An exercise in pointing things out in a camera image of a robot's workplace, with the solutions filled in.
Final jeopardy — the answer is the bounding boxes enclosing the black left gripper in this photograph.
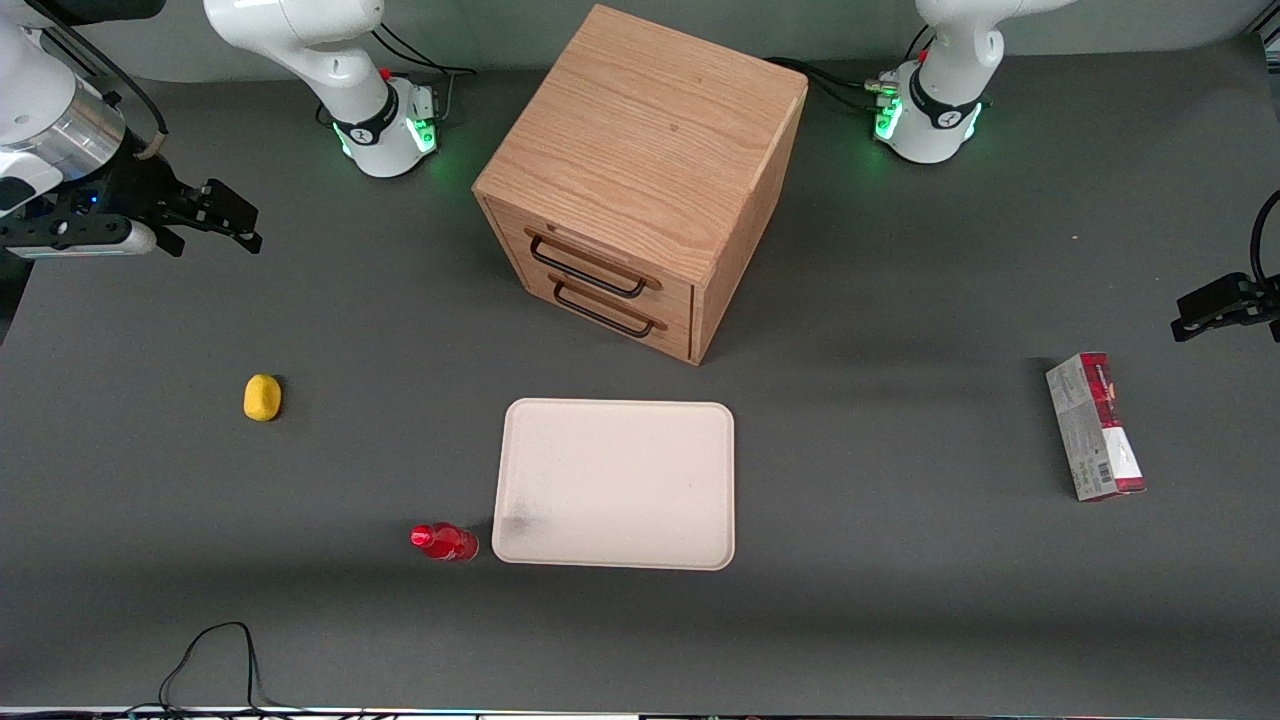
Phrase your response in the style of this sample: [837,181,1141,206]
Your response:
[1170,274,1280,344]

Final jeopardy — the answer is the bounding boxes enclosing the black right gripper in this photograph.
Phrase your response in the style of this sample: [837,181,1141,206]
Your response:
[0,150,264,258]

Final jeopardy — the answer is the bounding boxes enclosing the red coke bottle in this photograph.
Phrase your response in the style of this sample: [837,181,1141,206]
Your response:
[409,521,480,563]

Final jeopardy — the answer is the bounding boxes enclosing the beige rectangular tray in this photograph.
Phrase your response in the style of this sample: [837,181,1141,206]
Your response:
[491,398,736,572]

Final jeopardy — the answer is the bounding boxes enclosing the grey and red carton box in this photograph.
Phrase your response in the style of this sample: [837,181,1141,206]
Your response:
[1045,351,1148,503]

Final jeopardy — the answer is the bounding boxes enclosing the yellow lemon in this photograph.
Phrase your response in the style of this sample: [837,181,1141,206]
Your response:
[243,374,283,422]

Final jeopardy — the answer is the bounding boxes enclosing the wooden drawer front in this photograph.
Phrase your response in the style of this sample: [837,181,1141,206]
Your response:
[520,268,695,363]
[484,198,697,323]

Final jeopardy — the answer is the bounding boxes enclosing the wooden drawer cabinet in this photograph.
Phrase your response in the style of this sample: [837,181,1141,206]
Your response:
[472,3,809,367]

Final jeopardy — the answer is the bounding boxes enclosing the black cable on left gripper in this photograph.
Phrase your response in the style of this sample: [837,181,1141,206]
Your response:
[1249,188,1280,285]

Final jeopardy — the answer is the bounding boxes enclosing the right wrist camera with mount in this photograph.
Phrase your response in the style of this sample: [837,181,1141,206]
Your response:
[4,219,160,262]

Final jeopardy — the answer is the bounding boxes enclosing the black cable along right arm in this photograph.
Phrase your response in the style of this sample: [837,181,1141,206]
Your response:
[25,18,169,161]

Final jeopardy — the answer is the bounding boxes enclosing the black cables at right arm base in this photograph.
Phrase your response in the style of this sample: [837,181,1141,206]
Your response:
[372,22,479,121]

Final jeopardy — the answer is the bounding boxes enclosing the black cables at arm base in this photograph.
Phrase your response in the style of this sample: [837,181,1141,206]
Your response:
[764,56,893,115]
[372,22,479,121]

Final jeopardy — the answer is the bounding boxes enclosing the black metal drawer handle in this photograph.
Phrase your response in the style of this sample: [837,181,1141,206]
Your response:
[551,277,659,339]
[526,232,652,300]

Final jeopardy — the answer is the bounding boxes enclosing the black cables at left arm base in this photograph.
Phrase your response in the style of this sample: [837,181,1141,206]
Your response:
[764,56,893,115]

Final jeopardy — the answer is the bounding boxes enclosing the thin black looped cable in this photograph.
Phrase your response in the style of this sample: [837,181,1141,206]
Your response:
[118,621,366,720]

